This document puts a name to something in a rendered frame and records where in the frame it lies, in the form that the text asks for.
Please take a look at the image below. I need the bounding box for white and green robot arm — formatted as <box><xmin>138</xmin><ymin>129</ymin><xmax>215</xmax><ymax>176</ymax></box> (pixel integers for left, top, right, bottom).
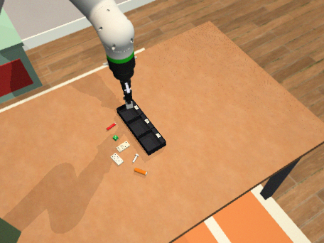
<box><xmin>69</xmin><ymin>0</ymin><xmax>137</xmax><ymax>75</ymax></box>

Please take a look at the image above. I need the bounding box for white domino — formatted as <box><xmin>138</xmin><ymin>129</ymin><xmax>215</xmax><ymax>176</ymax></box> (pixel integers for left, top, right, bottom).
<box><xmin>110</xmin><ymin>153</ymin><xmax>124</xmax><ymax>166</ymax></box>
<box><xmin>117</xmin><ymin>141</ymin><xmax>130</xmax><ymax>153</ymax></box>

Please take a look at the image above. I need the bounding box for black rack of bins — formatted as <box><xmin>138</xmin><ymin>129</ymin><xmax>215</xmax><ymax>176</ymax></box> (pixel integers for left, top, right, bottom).
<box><xmin>117</xmin><ymin>100</ymin><xmax>166</xmax><ymax>156</ymax></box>

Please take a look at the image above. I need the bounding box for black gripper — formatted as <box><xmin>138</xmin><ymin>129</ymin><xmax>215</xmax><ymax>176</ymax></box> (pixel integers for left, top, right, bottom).
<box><xmin>113</xmin><ymin>70</ymin><xmax>134</xmax><ymax>109</ymax></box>

